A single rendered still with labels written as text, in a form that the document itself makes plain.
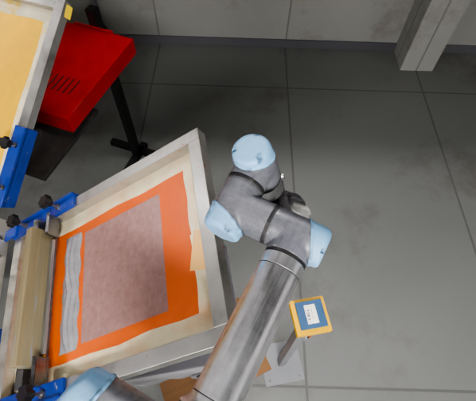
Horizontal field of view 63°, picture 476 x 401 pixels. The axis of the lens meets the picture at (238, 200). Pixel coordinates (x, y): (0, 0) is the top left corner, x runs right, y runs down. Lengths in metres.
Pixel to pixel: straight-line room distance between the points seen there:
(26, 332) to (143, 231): 0.41
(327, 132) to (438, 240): 1.17
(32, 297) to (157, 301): 0.40
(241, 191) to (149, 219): 0.48
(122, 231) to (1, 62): 0.90
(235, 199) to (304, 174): 2.32
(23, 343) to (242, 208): 0.76
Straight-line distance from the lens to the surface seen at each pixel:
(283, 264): 0.64
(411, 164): 3.31
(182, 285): 0.97
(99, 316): 1.15
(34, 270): 1.30
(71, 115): 1.92
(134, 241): 1.13
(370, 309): 2.62
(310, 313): 1.49
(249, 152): 0.70
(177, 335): 0.96
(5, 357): 1.39
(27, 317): 1.25
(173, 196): 1.09
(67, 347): 1.22
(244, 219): 0.68
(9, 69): 1.77
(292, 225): 0.67
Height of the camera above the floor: 2.37
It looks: 58 degrees down
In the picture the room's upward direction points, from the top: 2 degrees clockwise
